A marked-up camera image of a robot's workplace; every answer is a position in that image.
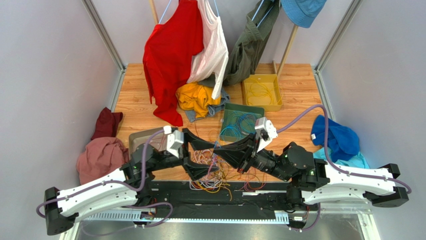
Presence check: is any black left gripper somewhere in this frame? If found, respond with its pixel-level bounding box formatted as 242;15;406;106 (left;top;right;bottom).
150;128;220;180

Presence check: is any multicolour cable pile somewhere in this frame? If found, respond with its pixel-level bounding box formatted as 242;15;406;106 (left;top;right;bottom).
187;119;267;202

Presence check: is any yellow cable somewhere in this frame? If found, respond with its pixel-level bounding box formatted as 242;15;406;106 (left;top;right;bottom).
245;81;283;107

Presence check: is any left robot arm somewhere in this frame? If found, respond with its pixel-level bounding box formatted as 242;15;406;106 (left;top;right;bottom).
36;126;217;236

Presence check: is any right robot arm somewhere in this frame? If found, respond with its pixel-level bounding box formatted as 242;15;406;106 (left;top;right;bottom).
213;117;412;208

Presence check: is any green plastic tray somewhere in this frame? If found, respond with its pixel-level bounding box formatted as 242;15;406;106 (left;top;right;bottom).
219;103;265;143

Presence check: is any grey plastic tray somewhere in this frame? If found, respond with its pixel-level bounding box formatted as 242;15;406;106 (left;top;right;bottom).
128;127;167;157

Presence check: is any grey-blue cloth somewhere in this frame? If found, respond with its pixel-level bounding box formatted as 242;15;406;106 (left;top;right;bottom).
184;88;230;123

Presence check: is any yellow crumpled garment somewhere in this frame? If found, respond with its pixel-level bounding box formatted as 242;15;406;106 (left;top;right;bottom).
175;82;221;118

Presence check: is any yellow plastic tray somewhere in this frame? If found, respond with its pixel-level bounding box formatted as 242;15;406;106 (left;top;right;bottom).
241;74;283;112

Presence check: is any wooden rack pole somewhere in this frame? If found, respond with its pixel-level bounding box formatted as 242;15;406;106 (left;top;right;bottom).
272;24;299;80

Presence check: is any olive green hanging garment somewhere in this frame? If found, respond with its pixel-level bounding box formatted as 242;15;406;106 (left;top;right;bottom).
222;0;281;86

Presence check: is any white hanging tank top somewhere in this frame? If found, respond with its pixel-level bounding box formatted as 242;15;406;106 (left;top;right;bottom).
187;0;229;100

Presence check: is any dusty pink cloth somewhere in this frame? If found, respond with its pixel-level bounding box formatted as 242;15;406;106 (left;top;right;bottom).
76;137;129;185

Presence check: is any maroon cloth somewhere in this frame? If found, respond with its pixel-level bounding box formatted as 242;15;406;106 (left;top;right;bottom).
90;107;124;140

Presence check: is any dark blue cloth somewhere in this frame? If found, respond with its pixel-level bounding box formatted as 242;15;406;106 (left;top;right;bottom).
311;115;360;163

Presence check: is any red hanging shirt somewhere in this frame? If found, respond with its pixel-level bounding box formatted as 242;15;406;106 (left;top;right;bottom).
142;0;204;127

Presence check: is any turquoise cloth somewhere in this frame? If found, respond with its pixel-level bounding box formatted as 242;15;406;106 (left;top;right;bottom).
313;147;370;169

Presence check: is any light blue bucket hat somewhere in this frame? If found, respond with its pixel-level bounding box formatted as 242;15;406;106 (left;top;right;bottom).
280;0;327;29

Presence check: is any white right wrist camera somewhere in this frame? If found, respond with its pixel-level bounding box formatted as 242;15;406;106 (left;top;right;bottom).
254;117;278;152

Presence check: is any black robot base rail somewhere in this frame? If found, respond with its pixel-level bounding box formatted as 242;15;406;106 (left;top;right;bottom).
109;181;324;223

